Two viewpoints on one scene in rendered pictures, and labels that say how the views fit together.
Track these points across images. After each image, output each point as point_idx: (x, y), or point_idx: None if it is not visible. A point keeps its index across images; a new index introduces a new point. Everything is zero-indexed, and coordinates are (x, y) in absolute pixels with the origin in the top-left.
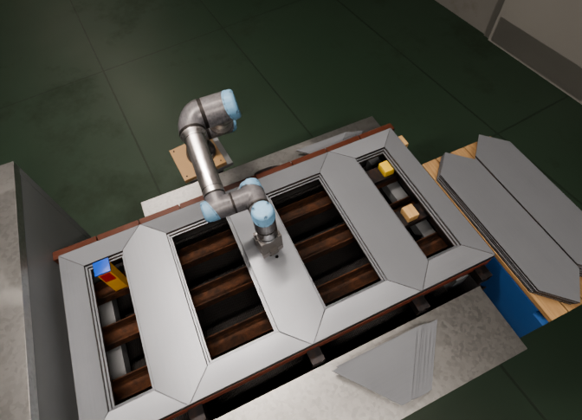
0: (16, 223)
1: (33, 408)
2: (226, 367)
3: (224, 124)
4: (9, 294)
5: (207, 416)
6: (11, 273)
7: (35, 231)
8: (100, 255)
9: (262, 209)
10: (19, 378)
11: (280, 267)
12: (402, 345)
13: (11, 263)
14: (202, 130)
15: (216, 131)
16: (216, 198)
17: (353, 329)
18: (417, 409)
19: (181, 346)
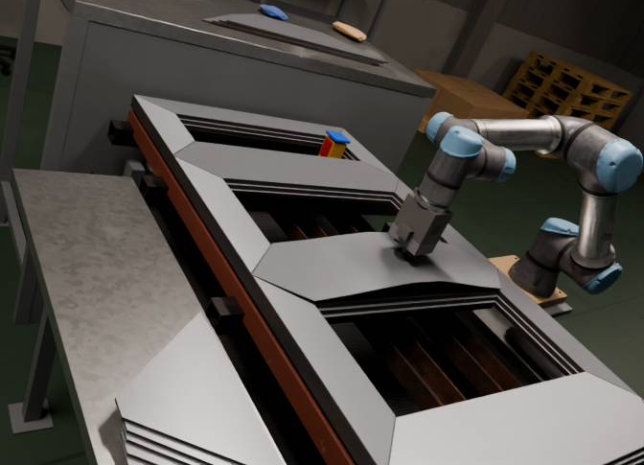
0: (373, 73)
1: (195, 35)
2: (218, 190)
3: (584, 178)
4: (303, 53)
5: (149, 197)
6: (323, 58)
7: (366, 105)
8: (351, 148)
9: (469, 132)
10: (224, 34)
11: (379, 260)
12: (247, 436)
13: (332, 60)
14: (557, 133)
15: (573, 250)
16: (463, 121)
17: (276, 375)
18: (95, 450)
19: (246, 167)
